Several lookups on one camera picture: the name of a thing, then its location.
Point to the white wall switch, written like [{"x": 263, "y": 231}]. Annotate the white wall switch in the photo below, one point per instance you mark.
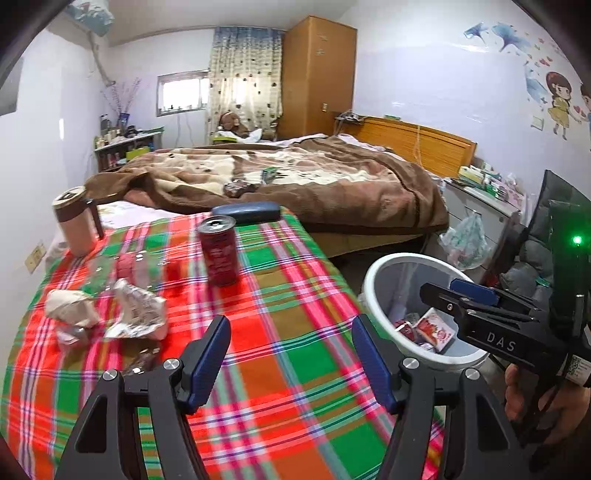
[{"x": 538, "y": 122}]

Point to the row of cosmetic bottles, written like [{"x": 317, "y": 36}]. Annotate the row of cosmetic bottles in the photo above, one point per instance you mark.
[{"x": 111, "y": 136}]

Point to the red white drink carton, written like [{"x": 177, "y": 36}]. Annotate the red white drink carton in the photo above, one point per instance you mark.
[{"x": 431, "y": 330}]

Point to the cartoon wall stickers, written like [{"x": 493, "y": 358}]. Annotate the cartoon wall stickers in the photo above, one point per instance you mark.
[{"x": 558, "y": 97}]

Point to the white nightstand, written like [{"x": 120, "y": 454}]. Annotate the white nightstand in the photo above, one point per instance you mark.
[{"x": 485, "y": 217}]

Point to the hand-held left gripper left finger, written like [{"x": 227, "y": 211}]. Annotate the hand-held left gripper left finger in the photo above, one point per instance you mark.
[{"x": 207, "y": 364}]

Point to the red green plaid tablecloth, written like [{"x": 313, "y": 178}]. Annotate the red green plaid tablecloth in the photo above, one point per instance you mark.
[{"x": 286, "y": 323}]

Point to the wooden wardrobe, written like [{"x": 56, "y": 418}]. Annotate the wooden wardrobe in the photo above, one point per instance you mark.
[{"x": 318, "y": 78}]

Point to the grey cushioned chair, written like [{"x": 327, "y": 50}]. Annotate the grey cushioned chair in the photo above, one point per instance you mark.
[{"x": 526, "y": 258}]

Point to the wooden bed headboard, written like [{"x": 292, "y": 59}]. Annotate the wooden bed headboard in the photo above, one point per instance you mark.
[{"x": 429, "y": 147}]

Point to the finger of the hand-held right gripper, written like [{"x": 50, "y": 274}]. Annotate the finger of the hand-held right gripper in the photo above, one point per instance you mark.
[
  {"x": 473, "y": 290},
  {"x": 438, "y": 297}
]

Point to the person's right hand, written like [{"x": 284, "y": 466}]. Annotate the person's right hand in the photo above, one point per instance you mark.
[{"x": 515, "y": 392}]

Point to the air conditioner pipe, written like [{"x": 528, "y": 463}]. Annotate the air conditioner pipe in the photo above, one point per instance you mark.
[{"x": 99, "y": 60}]

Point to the small wooden desk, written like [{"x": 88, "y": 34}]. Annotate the small wooden desk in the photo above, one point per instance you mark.
[{"x": 154, "y": 134}]

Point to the grey wall mirror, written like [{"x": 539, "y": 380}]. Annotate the grey wall mirror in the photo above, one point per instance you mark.
[{"x": 13, "y": 92}]

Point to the hanging plastic bag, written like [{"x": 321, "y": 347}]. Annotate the hanging plastic bag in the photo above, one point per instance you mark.
[{"x": 466, "y": 242}]

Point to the beige mug with brown lid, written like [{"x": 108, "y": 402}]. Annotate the beige mug with brown lid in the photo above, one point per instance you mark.
[{"x": 76, "y": 226}]

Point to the small brown wrapper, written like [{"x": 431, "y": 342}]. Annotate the small brown wrapper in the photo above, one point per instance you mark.
[{"x": 141, "y": 362}]

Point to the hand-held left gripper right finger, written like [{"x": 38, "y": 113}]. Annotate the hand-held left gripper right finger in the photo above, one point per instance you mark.
[{"x": 374, "y": 364}]

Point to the heart patterned curtain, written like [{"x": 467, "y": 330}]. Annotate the heart patterned curtain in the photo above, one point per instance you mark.
[{"x": 240, "y": 83}]

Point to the brown patterned blanket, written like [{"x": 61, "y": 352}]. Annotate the brown patterned blanket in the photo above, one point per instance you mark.
[{"x": 346, "y": 194}]

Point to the brown teddy bear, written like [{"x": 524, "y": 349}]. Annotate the brown teddy bear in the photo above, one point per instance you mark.
[{"x": 229, "y": 122}]

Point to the white round bin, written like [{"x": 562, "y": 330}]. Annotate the white round bin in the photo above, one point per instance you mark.
[{"x": 401, "y": 286}]

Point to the blue vase with branches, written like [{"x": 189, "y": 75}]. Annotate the blue vase with branches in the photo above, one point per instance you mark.
[{"x": 123, "y": 119}]

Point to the covered air conditioner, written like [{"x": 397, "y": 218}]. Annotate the covered air conditioner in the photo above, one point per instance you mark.
[{"x": 92, "y": 16}]

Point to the dark snack packet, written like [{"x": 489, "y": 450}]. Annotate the dark snack packet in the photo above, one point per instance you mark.
[{"x": 238, "y": 188}]

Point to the beige paper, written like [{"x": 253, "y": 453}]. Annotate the beige paper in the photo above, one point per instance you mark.
[{"x": 69, "y": 307}]

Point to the small window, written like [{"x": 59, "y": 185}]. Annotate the small window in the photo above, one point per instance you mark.
[{"x": 182, "y": 92}]

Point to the clear plastic bottle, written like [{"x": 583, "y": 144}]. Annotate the clear plastic bottle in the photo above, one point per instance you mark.
[{"x": 104, "y": 272}]

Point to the dark blue glasses case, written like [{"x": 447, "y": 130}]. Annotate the dark blue glasses case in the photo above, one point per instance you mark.
[{"x": 247, "y": 213}]

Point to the stack of medicine boxes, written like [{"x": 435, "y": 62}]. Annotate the stack of medicine boxes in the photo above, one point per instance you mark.
[{"x": 480, "y": 177}]

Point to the wall socket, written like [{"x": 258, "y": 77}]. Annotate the wall socket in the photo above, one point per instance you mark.
[{"x": 34, "y": 258}]

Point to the small green box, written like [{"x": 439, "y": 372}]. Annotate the small green box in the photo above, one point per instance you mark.
[{"x": 269, "y": 175}]

